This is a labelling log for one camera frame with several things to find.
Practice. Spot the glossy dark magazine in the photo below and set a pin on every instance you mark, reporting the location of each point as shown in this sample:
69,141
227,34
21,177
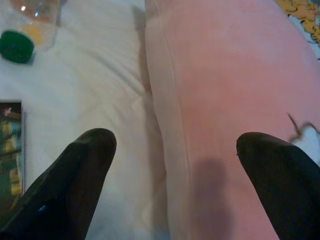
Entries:
10,150

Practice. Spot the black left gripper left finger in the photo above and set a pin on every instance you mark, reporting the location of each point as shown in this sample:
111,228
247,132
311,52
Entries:
62,187

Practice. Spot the pink plush pillow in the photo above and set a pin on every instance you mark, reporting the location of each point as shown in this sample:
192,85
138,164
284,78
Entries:
220,87

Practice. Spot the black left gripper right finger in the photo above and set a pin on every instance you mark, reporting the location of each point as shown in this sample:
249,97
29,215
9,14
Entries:
287,187

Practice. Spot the clear plastic bottle green cap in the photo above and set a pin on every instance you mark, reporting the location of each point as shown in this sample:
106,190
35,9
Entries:
17,46

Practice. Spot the white quilted mattress pad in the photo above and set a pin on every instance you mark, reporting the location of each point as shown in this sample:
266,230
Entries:
87,75

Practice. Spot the yellow cartoon print blanket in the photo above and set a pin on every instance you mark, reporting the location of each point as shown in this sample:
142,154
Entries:
302,12

